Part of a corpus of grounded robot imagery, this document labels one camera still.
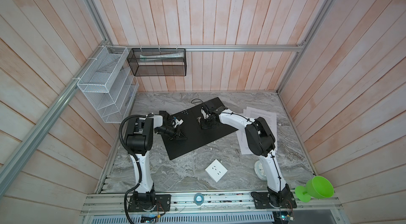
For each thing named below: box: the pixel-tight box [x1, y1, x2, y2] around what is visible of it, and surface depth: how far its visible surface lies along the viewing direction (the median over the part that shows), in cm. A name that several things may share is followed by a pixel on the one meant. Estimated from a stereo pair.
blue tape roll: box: [193, 192, 205, 207], surface depth 76 cm
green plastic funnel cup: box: [294, 175, 335, 203], surface depth 66 cm
